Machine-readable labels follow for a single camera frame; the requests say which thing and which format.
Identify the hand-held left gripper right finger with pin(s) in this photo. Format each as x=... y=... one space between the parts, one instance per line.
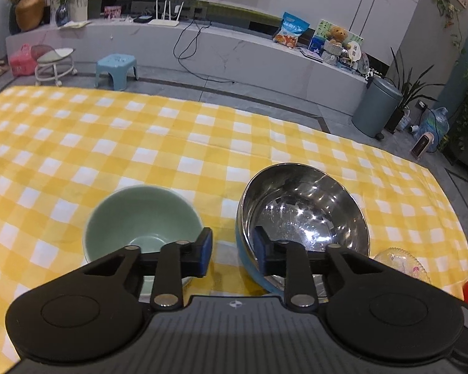
x=262 y=251

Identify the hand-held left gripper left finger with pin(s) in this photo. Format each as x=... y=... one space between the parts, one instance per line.
x=206 y=247

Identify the stainless steel bowl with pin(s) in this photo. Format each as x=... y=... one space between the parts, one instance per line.
x=296 y=202

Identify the green ceramic bowl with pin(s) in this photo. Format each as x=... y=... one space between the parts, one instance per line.
x=140 y=218

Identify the clear glass plate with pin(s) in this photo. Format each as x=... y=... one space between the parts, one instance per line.
x=401 y=263

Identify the yellow checkered tablecloth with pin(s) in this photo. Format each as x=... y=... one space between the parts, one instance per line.
x=140 y=144

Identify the grey trash can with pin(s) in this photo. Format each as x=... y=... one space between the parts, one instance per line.
x=376 y=105

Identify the white marble tv cabinet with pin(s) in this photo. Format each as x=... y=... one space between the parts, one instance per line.
x=257 y=58

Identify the blue plastic stool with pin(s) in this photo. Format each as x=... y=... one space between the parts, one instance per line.
x=115 y=64

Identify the blue water jug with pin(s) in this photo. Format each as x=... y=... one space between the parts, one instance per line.
x=433 y=126

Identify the blue green box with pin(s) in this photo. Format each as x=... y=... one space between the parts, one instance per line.
x=318 y=41

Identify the white round hand fan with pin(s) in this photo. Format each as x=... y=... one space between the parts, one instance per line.
x=355 y=51

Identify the blue snack bag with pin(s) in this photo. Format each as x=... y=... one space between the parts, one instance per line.
x=291 y=31

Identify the brown teddy bear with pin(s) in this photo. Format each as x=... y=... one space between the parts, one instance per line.
x=337 y=36

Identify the white router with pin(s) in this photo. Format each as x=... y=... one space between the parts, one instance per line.
x=164 y=21

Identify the white rolling stool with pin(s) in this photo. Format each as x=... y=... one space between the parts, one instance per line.
x=54 y=55

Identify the pink photo card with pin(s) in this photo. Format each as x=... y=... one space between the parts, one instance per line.
x=112 y=12

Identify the blue glass vase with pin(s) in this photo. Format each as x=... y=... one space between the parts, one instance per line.
x=62 y=16

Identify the brown round vase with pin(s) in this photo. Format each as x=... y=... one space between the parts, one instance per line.
x=30 y=12

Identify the hanging green vine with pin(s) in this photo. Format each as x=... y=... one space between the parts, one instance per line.
x=448 y=11

